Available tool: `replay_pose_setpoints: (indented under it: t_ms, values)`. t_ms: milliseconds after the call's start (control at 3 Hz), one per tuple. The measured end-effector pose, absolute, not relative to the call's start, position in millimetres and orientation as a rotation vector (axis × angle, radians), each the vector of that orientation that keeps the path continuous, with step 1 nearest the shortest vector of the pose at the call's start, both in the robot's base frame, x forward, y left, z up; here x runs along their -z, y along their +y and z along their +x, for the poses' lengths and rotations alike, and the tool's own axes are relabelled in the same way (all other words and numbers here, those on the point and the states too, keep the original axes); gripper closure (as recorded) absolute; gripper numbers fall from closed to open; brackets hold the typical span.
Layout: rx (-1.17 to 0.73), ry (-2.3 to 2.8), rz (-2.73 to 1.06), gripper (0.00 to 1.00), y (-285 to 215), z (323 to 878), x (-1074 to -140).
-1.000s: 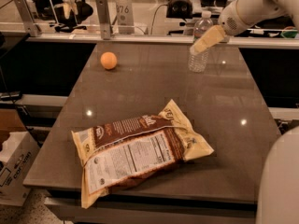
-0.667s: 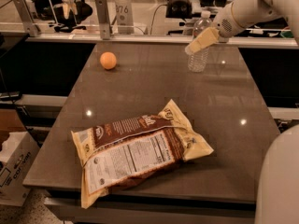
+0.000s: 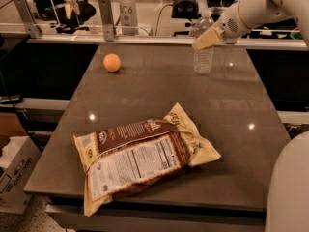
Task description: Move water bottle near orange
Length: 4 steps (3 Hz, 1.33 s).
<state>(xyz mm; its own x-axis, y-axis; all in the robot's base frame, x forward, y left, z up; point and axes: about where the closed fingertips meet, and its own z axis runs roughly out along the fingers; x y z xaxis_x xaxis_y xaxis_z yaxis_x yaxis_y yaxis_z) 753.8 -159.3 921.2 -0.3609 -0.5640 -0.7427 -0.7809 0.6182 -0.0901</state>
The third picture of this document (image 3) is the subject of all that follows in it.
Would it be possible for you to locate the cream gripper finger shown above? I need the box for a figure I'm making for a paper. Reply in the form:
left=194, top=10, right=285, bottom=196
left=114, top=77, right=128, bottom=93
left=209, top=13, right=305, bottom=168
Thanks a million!
left=192, top=27, right=224, bottom=50

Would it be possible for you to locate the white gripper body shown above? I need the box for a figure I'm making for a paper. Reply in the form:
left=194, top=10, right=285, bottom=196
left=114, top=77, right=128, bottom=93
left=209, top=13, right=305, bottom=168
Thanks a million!
left=214, top=2, right=250, bottom=39

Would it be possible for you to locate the clear plastic water bottle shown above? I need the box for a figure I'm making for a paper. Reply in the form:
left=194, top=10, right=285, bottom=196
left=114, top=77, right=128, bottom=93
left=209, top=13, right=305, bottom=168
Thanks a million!
left=193, top=9, right=214, bottom=74

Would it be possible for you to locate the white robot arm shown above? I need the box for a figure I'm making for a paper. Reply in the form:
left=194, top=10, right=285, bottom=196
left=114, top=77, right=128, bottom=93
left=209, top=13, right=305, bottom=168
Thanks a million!
left=192, top=0, right=309, bottom=232

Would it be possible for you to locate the white numbered sign 376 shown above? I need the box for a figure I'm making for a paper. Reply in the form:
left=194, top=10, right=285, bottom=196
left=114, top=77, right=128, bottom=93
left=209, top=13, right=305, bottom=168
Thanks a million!
left=118, top=0, right=138, bottom=36

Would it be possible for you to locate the orange fruit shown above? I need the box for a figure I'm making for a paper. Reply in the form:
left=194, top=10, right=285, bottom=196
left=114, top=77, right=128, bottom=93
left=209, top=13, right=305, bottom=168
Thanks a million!
left=103, top=54, right=121, bottom=73

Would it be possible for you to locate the black office chair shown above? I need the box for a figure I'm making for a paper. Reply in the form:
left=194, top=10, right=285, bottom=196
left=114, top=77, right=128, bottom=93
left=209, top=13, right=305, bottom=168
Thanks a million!
left=33, top=0, right=96, bottom=34

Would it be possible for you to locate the yellow brown snack bag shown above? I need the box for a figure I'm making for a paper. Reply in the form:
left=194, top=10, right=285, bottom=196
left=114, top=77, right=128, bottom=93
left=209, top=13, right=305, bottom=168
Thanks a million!
left=74, top=104, right=220, bottom=217

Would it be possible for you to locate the white cardboard box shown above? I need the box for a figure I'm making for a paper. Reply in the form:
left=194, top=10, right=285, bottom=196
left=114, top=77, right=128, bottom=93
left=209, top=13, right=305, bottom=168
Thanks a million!
left=0, top=136, right=41, bottom=214

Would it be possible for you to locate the right metal bracket post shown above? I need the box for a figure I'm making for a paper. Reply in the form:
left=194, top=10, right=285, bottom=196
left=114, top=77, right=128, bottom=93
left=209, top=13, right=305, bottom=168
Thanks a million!
left=226, top=39, right=237, bottom=44

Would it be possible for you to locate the metal bracket post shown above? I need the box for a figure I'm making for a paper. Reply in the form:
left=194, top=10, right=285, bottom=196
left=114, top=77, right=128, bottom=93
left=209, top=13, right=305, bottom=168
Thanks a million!
left=13, top=0, right=42, bottom=39
left=98, top=0, right=116, bottom=42
left=226, top=39, right=237, bottom=44

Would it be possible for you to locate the black camera device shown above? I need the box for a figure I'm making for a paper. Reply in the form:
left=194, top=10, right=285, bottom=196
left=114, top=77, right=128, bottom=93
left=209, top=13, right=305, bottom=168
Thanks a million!
left=172, top=0, right=199, bottom=19

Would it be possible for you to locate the middle metal bracket post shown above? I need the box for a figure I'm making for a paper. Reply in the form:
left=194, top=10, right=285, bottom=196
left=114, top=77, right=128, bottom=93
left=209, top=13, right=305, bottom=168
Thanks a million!
left=98, top=0, right=116, bottom=42

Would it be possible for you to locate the left metal bracket post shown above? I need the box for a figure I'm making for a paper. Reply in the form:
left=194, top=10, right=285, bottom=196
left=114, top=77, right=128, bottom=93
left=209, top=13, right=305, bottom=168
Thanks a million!
left=13, top=0, right=42, bottom=39

